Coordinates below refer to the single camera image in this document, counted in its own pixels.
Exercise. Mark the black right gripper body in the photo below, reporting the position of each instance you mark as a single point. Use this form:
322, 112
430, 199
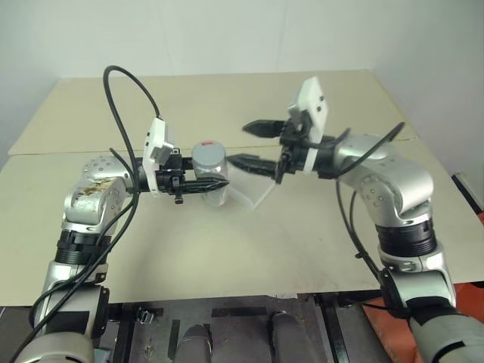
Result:
295, 155

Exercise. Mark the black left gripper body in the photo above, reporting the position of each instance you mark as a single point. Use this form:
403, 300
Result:
170, 180

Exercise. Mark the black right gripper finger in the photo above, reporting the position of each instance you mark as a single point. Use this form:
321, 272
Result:
264, 129
255, 164

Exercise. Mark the clear plastic jar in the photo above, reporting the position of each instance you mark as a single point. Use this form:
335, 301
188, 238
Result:
217, 196

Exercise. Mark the gray jar lid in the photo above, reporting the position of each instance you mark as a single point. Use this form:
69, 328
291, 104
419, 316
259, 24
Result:
208, 159

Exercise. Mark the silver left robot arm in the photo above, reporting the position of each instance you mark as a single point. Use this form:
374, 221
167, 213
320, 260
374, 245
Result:
94, 196

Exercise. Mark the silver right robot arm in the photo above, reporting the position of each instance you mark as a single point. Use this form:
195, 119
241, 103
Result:
397, 177

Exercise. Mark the clear plastic box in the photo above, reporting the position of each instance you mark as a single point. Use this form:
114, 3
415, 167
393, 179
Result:
250, 186

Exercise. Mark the small silver metal clip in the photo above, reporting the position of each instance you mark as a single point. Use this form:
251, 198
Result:
145, 316

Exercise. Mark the dark gray rounded shape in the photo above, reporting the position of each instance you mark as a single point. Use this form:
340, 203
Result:
287, 338
194, 342

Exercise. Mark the gray and red object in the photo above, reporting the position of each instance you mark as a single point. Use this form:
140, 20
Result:
469, 191

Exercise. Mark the orange fabric sheet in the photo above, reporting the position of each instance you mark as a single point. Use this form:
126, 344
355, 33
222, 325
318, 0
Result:
380, 332

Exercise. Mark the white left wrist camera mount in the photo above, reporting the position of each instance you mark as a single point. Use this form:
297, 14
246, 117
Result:
156, 143

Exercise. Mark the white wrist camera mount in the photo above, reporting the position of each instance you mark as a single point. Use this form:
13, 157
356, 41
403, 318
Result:
314, 102
156, 143

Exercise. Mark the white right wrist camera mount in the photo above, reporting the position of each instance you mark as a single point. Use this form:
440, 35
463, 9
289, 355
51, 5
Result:
314, 102

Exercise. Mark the black metal table frame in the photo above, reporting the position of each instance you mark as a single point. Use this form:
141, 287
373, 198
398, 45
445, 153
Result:
121, 332

